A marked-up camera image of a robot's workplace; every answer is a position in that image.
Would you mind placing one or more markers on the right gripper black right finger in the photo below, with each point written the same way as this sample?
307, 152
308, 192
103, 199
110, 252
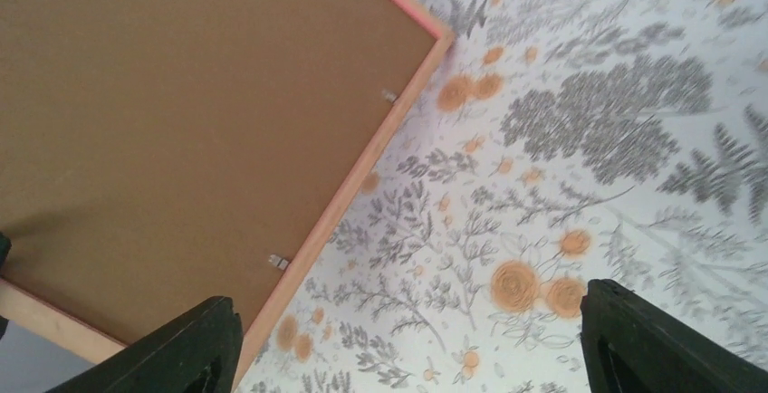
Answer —
630, 345

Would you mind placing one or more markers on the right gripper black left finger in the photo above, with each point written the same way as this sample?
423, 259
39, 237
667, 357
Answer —
196, 352

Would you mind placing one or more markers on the pink wooden photo frame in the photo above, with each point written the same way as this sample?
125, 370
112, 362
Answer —
156, 154

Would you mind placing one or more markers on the floral patterned table mat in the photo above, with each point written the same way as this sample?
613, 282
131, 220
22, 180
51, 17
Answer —
560, 141

